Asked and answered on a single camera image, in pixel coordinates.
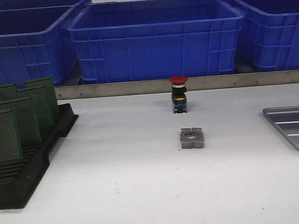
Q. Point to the green perforated circuit board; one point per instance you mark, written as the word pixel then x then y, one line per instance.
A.
pixel 49 85
pixel 42 105
pixel 10 148
pixel 27 122

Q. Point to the left rear green circuit board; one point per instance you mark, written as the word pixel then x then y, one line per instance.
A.
pixel 8 91

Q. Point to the silver metal tray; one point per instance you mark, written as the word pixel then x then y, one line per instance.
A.
pixel 286 121

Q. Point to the black slotted board rack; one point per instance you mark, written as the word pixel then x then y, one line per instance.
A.
pixel 19 179

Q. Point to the red emergency stop button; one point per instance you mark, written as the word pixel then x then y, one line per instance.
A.
pixel 178 96

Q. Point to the grey square metal nut block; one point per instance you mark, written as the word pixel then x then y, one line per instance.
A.
pixel 191 138

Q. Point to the centre blue plastic crate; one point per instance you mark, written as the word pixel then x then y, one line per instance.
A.
pixel 156 39

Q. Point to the blue plastic crate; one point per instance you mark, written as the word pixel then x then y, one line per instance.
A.
pixel 156 39
pixel 35 43
pixel 269 34

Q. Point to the right blue plastic crate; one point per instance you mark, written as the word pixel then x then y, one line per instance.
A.
pixel 269 34

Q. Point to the left blue plastic crate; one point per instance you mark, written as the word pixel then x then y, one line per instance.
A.
pixel 35 43

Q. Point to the far left blue crate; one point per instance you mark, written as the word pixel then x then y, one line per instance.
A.
pixel 25 4

